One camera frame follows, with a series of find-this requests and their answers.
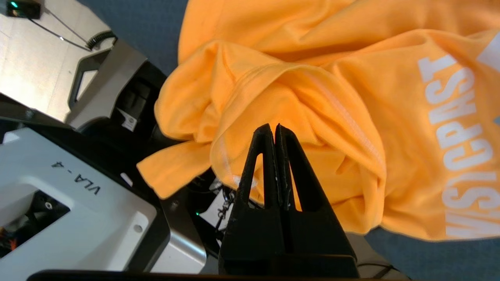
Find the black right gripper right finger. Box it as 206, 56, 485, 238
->
275, 124, 357, 258

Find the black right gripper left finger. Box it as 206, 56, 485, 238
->
218, 124, 291, 261

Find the yellow t-shirt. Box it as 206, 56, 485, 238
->
137, 0, 500, 241

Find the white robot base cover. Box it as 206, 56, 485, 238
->
0, 127, 157, 281

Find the silver and black robot torso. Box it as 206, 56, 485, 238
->
64, 39, 235, 274

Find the dark blue bed sheet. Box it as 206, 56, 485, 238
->
78, 0, 500, 281

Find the grey box with green light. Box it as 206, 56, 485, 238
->
0, 0, 43, 20

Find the black floor cable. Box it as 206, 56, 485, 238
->
356, 261, 396, 279

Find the black coiled cable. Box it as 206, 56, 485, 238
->
28, 8, 118, 52

